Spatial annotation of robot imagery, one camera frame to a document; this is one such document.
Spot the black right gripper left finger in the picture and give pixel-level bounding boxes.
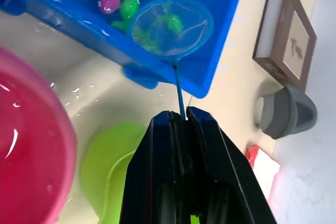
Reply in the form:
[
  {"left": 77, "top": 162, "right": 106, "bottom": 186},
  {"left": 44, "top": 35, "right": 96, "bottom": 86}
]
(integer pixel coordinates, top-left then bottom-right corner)
[{"left": 119, "top": 110, "right": 185, "bottom": 224}]

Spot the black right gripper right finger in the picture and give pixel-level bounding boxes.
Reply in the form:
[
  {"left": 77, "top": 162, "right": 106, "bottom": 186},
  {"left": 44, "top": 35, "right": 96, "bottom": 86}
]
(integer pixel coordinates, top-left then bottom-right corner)
[{"left": 184, "top": 106, "right": 278, "bottom": 224}]

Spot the blue fish net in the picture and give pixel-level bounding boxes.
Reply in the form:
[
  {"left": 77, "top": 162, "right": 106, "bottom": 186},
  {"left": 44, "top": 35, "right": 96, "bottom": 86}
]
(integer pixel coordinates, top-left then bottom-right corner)
[{"left": 131, "top": 0, "right": 215, "bottom": 120}]

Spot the green toy fish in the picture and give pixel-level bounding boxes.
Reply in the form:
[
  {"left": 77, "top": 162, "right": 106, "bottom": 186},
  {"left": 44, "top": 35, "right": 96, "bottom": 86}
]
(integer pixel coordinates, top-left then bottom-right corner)
[
  {"left": 134, "top": 14, "right": 185, "bottom": 52},
  {"left": 111, "top": 0, "right": 141, "bottom": 35}
]

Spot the green plastic bucket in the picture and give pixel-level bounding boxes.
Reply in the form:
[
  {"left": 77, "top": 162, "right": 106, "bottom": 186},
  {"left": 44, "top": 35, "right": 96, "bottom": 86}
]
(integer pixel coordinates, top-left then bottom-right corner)
[{"left": 79, "top": 122, "right": 201, "bottom": 224}]

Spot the grey cup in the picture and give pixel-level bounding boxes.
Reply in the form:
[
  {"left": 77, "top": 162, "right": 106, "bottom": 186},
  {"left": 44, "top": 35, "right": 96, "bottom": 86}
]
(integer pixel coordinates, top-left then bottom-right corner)
[{"left": 255, "top": 84, "right": 319, "bottom": 140}]

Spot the pink plastic bucket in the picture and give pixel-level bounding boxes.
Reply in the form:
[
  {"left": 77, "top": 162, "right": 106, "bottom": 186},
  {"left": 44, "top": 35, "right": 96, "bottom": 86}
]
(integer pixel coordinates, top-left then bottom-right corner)
[{"left": 0, "top": 46, "right": 79, "bottom": 224}]

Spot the blue plastic tub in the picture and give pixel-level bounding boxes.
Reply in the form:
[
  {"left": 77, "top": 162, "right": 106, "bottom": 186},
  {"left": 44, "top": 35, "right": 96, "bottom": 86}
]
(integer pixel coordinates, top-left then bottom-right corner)
[{"left": 0, "top": 0, "right": 249, "bottom": 99}]

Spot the red and white packet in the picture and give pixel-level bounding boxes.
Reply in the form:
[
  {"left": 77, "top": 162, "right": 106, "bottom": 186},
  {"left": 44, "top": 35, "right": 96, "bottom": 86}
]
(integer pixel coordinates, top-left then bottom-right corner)
[{"left": 245, "top": 143, "right": 281, "bottom": 201}]

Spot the brown picture frame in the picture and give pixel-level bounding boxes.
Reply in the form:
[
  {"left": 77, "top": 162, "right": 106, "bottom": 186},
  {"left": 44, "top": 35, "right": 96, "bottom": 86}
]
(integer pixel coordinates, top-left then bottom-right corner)
[{"left": 251, "top": 0, "right": 318, "bottom": 92}]

